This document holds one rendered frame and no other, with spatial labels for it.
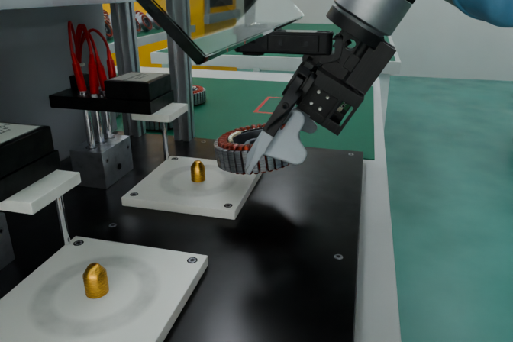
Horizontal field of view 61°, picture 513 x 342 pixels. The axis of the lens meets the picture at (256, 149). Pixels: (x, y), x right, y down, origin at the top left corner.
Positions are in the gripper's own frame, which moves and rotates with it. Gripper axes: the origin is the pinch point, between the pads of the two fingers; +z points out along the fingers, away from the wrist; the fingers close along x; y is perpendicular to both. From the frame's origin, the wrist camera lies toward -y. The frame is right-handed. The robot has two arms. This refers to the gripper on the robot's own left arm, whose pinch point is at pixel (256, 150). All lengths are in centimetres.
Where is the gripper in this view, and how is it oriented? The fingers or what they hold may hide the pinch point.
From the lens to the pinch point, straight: 56.8
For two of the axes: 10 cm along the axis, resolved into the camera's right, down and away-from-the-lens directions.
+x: 2.4, -3.4, 9.1
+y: 8.4, 5.4, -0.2
